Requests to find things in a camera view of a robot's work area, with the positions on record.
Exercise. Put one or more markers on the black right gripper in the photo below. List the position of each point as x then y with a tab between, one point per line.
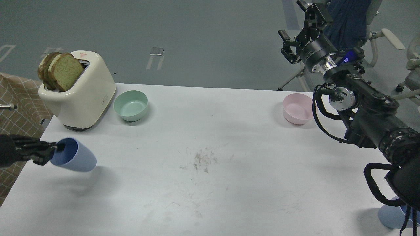
312	47

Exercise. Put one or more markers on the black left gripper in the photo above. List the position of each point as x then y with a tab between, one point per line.
41	152

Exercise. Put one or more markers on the blue cup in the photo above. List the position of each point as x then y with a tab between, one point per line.
391	216
76	156

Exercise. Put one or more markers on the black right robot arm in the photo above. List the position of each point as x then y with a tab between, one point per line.
349	110

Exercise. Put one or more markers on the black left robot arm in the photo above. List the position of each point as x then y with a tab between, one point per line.
14	148

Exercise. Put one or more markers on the brown checkered cloth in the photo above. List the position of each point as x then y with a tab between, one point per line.
28	119

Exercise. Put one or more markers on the cream toaster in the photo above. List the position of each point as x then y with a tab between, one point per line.
82	106

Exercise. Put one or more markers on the blue denim jacket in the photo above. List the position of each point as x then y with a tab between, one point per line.
348	28

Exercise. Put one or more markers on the pink bowl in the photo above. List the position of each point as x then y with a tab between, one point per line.
297	108

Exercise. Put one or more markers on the toast slice back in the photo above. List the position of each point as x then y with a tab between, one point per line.
43	70

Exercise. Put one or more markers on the toast slice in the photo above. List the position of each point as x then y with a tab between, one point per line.
43	70
63	71

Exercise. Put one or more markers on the toast slice front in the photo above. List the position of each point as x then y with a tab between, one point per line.
63	71

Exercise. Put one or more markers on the grey office chair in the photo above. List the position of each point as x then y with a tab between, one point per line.
370	35

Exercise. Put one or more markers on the green bowl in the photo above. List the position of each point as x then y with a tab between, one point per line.
131	105

